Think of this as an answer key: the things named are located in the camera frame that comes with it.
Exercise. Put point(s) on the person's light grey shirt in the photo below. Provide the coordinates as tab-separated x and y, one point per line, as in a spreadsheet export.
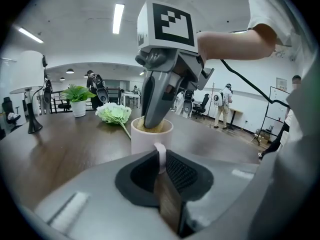
287	184

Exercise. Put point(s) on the white artificial flower bouquet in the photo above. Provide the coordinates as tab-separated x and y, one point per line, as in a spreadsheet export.
112	112

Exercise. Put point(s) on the ceiling strip light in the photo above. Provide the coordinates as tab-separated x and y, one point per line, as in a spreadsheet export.
118	19
30	35

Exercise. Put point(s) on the small wooden table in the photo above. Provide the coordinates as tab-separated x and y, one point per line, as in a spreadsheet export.
235	110

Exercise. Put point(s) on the white table lamp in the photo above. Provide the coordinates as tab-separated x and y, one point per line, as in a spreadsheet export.
30	69

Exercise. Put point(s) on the white cup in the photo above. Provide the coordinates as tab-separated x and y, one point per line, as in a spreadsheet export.
145	142

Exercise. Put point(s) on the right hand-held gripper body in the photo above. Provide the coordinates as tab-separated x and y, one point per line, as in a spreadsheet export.
172	24

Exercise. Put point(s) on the black pendant lamp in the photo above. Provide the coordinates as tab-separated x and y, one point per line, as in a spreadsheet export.
70	71
62	79

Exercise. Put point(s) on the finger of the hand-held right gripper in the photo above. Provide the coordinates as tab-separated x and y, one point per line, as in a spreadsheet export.
145	96
162	104

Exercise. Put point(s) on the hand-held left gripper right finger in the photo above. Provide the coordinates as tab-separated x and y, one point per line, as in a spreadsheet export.
217	184

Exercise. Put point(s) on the potted green plant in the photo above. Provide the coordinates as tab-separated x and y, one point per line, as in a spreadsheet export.
78	109

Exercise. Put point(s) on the whiteboard on stand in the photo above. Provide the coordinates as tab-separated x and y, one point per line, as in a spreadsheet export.
277	101

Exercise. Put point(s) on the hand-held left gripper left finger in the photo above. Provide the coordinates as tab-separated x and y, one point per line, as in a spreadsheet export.
87	204

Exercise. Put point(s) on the pale yellow sponge piece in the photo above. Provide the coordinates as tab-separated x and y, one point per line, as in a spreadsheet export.
140	126

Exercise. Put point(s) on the black coat rack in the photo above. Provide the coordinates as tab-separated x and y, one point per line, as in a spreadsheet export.
213	96

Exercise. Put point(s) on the black office chair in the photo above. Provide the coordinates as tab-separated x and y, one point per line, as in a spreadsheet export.
201	105
7	104
63	106

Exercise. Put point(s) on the framed wall notice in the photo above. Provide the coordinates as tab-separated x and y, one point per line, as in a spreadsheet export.
281	84

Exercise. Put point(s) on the person's right forearm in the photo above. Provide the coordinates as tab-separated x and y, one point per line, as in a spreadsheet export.
232	45

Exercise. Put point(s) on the white desk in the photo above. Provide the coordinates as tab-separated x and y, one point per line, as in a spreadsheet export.
131	94

